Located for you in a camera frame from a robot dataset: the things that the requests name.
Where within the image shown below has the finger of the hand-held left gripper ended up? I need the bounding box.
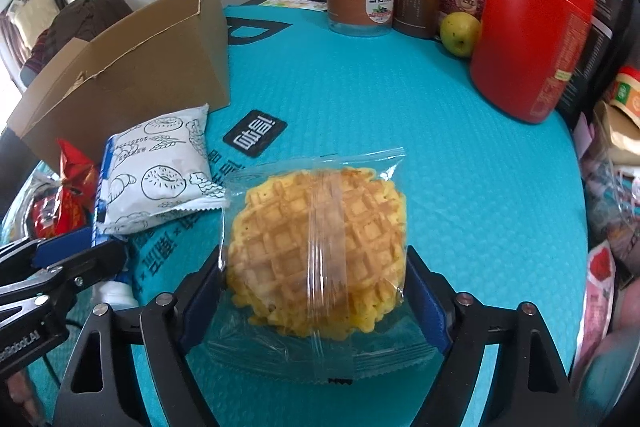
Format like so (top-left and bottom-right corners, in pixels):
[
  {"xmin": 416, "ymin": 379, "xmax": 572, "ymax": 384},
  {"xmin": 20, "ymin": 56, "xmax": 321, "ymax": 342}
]
[
  {"xmin": 0, "ymin": 239, "xmax": 127, "ymax": 323},
  {"xmin": 0, "ymin": 232, "xmax": 96, "ymax": 280}
]

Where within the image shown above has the teal bubble mat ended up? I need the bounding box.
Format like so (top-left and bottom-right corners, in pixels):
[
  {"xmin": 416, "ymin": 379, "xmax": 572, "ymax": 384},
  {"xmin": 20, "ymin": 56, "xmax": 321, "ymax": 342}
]
[{"xmin": 0, "ymin": 4, "xmax": 588, "ymax": 427}]

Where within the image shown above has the blue white plastic bottle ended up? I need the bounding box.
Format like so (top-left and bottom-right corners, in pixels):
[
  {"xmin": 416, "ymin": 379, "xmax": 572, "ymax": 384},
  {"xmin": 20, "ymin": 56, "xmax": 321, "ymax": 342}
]
[{"xmin": 91, "ymin": 134, "xmax": 140, "ymax": 308}]

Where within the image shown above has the waffle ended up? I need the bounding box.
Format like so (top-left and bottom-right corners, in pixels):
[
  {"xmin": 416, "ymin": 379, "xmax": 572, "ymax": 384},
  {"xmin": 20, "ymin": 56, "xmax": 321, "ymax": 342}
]
[{"xmin": 207, "ymin": 147, "xmax": 408, "ymax": 385}]

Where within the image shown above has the red canister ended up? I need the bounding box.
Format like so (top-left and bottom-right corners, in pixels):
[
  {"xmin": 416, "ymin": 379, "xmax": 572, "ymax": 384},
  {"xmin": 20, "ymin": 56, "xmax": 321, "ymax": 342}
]
[{"xmin": 469, "ymin": 0, "xmax": 596, "ymax": 124}]

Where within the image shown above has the yellow green fruit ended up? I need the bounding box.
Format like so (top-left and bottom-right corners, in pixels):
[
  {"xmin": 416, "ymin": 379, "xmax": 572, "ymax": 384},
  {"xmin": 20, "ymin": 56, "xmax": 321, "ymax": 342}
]
[{"xmin": 439, "ymin": 12, "xmax": 482, "ymax": 56}]

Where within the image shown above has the orange red box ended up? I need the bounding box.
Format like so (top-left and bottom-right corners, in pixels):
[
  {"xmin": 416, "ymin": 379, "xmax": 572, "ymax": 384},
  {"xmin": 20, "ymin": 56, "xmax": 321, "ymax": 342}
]
[{"xmin": 595, "ymin": 67, "xmax": 640, "ymax": 138}]

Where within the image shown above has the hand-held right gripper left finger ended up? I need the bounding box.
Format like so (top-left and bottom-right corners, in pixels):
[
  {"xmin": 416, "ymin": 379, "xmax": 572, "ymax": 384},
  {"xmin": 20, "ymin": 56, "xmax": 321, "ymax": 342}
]
[{"xmin": 52, "ymin": 244, "xmax": 223, "ymax": 427}]

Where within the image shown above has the white bread print packet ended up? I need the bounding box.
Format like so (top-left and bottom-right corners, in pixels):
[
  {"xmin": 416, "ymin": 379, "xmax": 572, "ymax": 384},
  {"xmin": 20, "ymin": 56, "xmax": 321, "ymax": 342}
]
[{"xmin": 95, "ymin": 104, "xmax": 231, "ymax": 236}]

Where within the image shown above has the red crinkled snack packet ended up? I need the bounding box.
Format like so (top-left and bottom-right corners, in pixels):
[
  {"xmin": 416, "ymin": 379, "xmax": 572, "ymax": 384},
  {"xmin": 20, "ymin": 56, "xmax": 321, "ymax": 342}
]
[{"xmin": 30, "ymin": 138, "xmax": 101, "ymax": 240}]

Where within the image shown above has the cream pillow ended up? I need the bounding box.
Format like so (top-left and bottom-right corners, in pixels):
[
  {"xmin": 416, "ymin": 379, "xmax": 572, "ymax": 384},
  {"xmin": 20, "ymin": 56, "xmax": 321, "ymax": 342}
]
[{"xmin": 12, "ymin": 0, "xmax": 58, "ymax": 50}]

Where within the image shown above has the brown cardboard box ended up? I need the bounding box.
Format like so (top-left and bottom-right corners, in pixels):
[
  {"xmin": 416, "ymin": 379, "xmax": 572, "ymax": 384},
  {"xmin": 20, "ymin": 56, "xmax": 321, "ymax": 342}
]
[{"xmin": 6, "ymin": 0, "xmax": 232, "ymax": 168}]

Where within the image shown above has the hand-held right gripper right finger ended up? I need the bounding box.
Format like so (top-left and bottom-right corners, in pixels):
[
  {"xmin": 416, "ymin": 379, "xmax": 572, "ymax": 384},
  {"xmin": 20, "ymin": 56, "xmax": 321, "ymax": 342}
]
[{"xmin": 402, "ymin": 244, "xmax": 576, "ymax": 427}]

